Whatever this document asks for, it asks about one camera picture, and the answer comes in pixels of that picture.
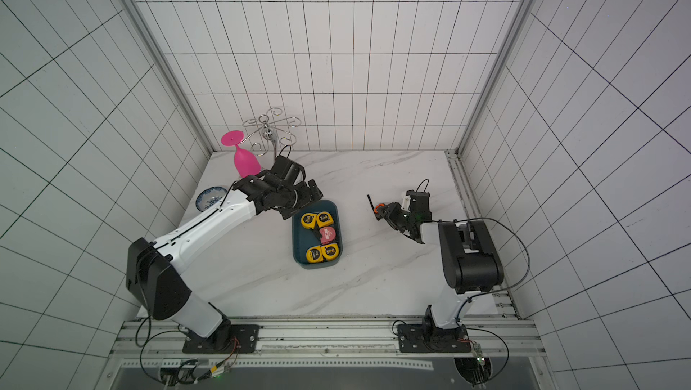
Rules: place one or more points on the orange black tape measure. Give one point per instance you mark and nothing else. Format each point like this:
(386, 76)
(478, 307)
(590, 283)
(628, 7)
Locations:
(372, 205)

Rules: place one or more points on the yellow tape measure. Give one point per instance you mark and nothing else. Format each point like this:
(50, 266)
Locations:
(309, 221)
(314, 255)
(324, 219)
(330, 251)

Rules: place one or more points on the pink plastic wine glass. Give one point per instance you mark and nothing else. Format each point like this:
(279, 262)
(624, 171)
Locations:
(246, 163)

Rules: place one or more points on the aluminium mounting rail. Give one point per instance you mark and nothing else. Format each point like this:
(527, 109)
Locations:
(323, 342)

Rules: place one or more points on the teal plastic storage box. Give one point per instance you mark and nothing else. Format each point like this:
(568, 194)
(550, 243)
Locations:
(304, 239)

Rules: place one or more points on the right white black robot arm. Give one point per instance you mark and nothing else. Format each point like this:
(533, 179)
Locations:
(469, 258)

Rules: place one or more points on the blue white ceramic dish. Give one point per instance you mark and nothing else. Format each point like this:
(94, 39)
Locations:
(210, 197)

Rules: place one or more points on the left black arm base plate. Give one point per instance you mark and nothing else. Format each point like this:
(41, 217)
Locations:
(226, 339)

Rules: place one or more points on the chrome wine glass rack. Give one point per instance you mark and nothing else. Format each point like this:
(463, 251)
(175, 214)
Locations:
(271, 134)

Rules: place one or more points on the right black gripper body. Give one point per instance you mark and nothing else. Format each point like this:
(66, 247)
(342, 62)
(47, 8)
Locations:
(390, 214)

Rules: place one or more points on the pink tape measure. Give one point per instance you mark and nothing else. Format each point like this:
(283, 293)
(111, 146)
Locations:
(328, 235)

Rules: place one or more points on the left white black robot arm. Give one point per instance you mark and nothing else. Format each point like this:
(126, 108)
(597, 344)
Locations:
(155, 269)

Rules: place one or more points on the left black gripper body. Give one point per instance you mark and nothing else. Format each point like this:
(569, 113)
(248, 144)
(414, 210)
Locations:
(294, 198)

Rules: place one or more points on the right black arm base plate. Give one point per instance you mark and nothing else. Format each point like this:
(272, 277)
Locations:
(434, 338)

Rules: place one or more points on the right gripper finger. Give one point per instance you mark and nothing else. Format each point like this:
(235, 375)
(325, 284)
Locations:
(382, 214)
(387, 206)

